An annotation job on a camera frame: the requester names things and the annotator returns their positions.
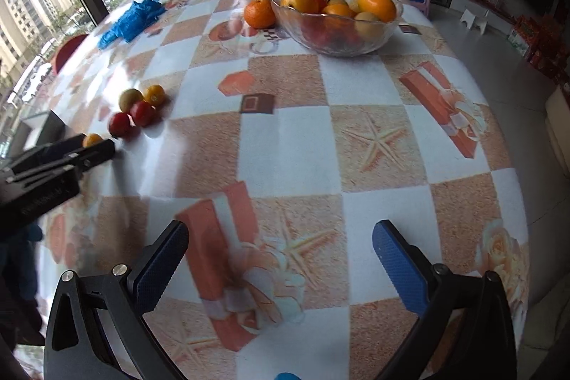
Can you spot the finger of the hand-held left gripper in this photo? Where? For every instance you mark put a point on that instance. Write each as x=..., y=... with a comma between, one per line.
x=95, y=155
x=49, y=153

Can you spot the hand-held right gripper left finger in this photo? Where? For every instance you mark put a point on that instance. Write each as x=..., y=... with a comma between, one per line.
x=158, y=268

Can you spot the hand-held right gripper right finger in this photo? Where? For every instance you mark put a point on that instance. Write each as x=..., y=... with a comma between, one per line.
x=400, y=268

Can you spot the small orange tomato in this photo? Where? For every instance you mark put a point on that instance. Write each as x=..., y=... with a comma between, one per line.
x=92, y=139

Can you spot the white shallow cardboard box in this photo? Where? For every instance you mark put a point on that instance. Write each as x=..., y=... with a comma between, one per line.
x=42, y=126

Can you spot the red tomato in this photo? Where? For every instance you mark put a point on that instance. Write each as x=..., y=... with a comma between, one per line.
x=317, y=33
x=119, y=124
x=142, y=113

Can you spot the yellow-green round fruit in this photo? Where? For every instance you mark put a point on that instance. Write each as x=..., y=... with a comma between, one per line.
x=130, y=98

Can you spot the yellow-orange tomato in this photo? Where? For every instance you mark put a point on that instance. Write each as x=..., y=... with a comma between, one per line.
x=154, y=94

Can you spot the large orange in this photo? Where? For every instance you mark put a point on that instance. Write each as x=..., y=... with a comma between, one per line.
x=303, y=2
x=377, y=6
x=259, y=12

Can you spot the clear glass bowl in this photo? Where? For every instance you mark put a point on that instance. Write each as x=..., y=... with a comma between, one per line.
x=343, y=46

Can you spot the pale yellow pear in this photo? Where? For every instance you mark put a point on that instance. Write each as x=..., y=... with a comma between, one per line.
x=369, y=29

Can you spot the red plastic chair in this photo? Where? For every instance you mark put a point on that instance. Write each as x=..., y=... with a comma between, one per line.
x=67, y=50

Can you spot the crumpled blue disposable gloves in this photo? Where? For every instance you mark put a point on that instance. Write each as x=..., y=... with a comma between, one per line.
x=131, y=19

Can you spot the printed checkered tablecloth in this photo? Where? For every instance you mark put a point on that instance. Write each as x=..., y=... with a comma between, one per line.
x=289, y=148

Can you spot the stack of red gift boxes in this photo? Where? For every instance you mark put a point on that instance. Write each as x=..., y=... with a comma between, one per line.
x=534, y=44

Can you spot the small white step stool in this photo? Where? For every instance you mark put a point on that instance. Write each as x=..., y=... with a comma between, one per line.
x=475, y=17

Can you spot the small orange mandarin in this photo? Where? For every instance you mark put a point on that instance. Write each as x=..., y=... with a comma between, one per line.
x=337, y=9

